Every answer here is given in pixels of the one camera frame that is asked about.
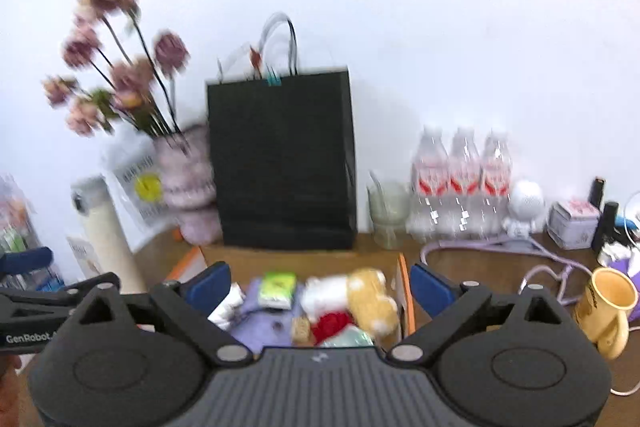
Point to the clear bag with yellow sticker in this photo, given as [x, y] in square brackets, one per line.
[135, 202]

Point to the purple knitted pouch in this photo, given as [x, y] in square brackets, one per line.
[260, 329]

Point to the small black bottle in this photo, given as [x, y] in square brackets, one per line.
[597, 192]
[606, 227]

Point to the small printed tin box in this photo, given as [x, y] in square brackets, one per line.
[572, 224]

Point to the light green packet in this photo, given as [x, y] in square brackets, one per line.
[277, 289]

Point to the white and yellow plush toy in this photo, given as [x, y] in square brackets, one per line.
[370, 302]

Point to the small blue item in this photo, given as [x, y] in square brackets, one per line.
[626, 222]

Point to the red artificial flower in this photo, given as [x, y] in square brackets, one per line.
[332, 327]

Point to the yellow mug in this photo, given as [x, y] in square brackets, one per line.
[605, 307]

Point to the white astronaut figurine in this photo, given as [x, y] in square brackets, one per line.
[525, 202]

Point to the white tissue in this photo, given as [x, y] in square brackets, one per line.
[227, 307]

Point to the purple object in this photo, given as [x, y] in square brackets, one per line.
[632, 269]

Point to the small orange object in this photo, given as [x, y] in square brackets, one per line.
[177, 234]

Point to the wooden desktop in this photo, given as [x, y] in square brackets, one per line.
[500, 267]

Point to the pink artificial flowers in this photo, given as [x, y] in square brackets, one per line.
[125, 77]

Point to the iridescent green plastic pouch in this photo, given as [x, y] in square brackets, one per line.
[350, 338]

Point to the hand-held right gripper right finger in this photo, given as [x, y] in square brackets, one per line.
[432, 289]

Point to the red cardboard box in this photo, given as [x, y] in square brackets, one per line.
[403, 292]

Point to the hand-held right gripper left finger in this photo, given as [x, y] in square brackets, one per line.
[207, 287]

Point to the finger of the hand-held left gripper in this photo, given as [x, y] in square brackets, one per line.
[25, 262]
[50, 298]

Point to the purple ceramic vase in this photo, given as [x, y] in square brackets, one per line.
[192, 187]

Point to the clear glass cup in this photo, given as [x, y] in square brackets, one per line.
[389, 217]

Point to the cream thermos bottle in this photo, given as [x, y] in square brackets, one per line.
[115, 247]

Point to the black paper bag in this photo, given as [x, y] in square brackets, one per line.
[280, 157]

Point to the clear organizer with colourful items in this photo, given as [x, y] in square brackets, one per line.
[15, 227]

